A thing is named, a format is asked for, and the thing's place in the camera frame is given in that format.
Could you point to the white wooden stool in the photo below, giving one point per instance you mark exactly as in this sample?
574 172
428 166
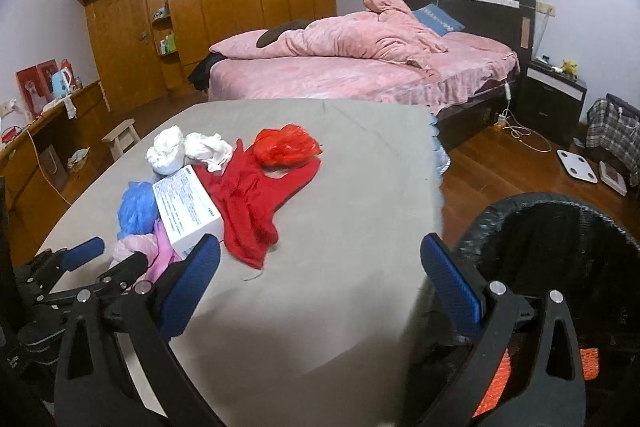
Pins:
120 132

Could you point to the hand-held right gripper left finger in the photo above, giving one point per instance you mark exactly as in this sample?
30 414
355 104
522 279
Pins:
190 287

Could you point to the dark wooden bed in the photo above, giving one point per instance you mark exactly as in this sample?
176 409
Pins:
490 7

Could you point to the black cloth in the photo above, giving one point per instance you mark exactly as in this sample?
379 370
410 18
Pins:
202 72

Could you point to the blue frilled cloth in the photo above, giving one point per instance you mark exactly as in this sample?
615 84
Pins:
439 152

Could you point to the red plastic bag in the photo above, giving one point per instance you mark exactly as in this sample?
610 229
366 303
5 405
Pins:
282 146

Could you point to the pink bed sheet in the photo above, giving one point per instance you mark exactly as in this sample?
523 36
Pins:
325 79

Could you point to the white plastic bag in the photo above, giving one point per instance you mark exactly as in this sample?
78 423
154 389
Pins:
165 152

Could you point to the wall outlet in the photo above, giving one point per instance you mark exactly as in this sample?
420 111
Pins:
546 8

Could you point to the white bathroom scale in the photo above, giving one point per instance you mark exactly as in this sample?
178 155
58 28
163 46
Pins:
577 166

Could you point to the plaid bag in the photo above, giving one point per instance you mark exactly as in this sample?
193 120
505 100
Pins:
610 132

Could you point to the white cloth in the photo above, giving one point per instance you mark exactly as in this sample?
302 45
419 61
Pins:
207 149
62 107

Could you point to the white cardboard box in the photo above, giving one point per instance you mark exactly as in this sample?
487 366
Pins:
187 207

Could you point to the red photo frame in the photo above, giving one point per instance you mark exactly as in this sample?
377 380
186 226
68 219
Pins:
32 89

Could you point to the orange foam net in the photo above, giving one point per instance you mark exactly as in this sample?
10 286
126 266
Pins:
492 382

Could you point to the pink duvet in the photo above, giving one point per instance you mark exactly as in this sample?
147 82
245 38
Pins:
340 37

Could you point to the brown paper bag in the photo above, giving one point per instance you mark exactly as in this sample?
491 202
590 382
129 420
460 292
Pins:
54 167

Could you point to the wooden desk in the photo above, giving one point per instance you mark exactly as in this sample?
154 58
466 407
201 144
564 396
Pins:
30 187

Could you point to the blue plastic bag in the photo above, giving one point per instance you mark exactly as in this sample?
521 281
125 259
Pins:
135 207

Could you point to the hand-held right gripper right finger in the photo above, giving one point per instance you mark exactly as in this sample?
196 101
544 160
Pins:
450 287

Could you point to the small bedside clock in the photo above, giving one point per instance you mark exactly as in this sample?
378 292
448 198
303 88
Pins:
544 58

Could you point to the black mesh trash bin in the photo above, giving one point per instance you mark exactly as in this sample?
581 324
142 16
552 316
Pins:
565 247

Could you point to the blue pillow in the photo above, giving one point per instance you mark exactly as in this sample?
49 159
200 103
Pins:
437 19

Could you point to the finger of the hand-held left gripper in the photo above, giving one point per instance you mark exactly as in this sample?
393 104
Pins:
125 269
82 252

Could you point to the yellow plush toy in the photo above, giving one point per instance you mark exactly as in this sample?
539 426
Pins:
569 68

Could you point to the dark nightstand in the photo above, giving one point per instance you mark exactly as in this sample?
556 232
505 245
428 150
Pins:
547 107

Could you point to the red cloth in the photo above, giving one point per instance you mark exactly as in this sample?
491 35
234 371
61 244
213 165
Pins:
245 207

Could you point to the pink plastic bag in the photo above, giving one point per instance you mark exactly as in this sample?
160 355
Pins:
160 249

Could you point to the light blue kettle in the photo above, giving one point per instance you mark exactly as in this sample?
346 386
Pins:
61 84

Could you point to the green bottle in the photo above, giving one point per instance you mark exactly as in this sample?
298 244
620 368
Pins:
170 43

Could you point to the white power strip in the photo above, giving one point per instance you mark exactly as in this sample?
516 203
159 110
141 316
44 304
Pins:
508 90

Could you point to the dark-faced bathroom scale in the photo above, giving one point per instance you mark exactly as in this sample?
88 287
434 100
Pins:
612 178

